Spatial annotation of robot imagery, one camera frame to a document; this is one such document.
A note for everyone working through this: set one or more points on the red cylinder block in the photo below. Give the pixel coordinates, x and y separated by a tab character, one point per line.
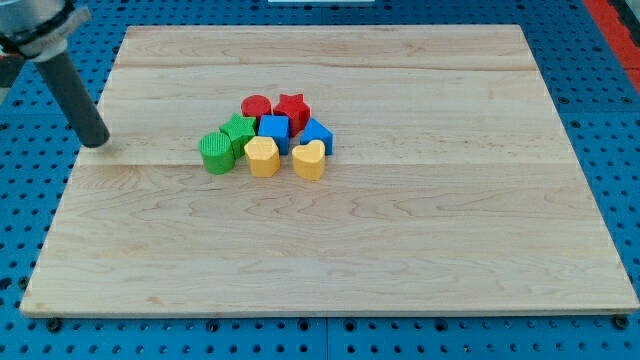
256	106

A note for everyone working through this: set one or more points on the yellow pentagon block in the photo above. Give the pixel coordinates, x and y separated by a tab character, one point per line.
262	156

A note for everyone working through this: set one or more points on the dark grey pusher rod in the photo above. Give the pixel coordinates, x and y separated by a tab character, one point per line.
65	84

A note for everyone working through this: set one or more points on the green cylinder block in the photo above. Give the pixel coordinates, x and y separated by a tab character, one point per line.
216	153

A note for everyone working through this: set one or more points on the red tape strip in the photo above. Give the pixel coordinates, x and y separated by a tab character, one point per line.
620	28

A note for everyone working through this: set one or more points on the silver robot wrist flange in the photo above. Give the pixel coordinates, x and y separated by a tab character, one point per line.
38	30

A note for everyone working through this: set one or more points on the yellow heart block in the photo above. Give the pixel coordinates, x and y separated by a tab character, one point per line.
309	160

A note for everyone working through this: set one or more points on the red star block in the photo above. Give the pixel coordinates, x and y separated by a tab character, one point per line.
295	109

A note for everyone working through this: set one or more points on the blue cube block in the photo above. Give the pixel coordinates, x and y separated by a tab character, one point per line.
276	127

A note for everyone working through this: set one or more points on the light wooden board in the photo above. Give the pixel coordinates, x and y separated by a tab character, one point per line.
453	189

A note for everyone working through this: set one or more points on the green star block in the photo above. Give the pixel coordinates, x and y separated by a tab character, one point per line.
240	130

